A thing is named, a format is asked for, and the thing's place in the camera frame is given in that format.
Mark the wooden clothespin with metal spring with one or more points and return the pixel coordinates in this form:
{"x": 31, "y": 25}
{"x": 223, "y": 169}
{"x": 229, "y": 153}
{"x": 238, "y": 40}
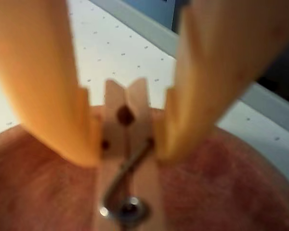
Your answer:
{"x": 110, "y": 134}

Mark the grey edge rail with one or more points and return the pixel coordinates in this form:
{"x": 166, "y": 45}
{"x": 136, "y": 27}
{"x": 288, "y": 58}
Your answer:
{"x": 154, "y": 26}

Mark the brown wooden bowl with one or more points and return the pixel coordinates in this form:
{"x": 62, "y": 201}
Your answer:
{"x": 219, "y": 180}

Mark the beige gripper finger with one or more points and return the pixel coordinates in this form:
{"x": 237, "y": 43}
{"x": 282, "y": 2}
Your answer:
{"x": 38, "y": 72}
{"x": 219, "y": 60}

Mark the white dotted paper mat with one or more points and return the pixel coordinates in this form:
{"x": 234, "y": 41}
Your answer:
{"x": 110, "y": 48}

